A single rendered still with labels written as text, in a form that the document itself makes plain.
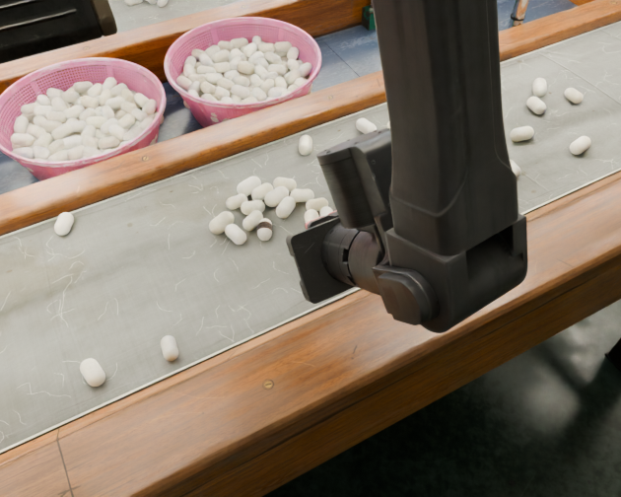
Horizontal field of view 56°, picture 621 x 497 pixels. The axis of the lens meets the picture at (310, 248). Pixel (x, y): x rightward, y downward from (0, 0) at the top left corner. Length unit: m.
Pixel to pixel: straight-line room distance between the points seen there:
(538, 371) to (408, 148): 1.30
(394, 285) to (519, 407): 1.19
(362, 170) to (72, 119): 0.70
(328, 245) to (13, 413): 0.39
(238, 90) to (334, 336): 0.51
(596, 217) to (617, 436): 0.84
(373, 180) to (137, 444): 0.36
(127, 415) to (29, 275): 0.26
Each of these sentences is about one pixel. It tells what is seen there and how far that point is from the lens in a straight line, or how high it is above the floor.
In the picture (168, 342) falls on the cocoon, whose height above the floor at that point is 0.76.
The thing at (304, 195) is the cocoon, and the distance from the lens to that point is 0.80.
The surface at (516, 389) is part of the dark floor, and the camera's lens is 1.56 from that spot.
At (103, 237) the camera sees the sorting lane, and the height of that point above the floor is 0.74.
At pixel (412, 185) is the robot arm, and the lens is 0.34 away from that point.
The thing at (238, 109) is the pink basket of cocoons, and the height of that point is 0.76.
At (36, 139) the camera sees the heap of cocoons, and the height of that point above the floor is 0.73.
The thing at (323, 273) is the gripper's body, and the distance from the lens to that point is 0.52.
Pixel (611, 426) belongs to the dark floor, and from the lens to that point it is 1.60.
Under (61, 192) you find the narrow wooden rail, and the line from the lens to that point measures 0.86.
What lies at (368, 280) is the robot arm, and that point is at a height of 0.97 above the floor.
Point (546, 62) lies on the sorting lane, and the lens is 1.16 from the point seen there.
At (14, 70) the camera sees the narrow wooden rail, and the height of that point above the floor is 0.76.
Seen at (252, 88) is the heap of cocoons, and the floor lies 0.73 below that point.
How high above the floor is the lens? 1.32
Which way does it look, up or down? 50 degrees down
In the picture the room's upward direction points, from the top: straight up
